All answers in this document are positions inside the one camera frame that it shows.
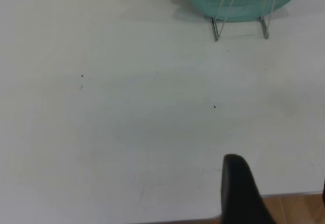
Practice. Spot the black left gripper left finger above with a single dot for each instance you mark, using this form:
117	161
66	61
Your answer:
238	193

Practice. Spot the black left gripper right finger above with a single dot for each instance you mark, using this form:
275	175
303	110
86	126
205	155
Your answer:
323	192

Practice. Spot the green round plate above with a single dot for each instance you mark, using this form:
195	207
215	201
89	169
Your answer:
243	4

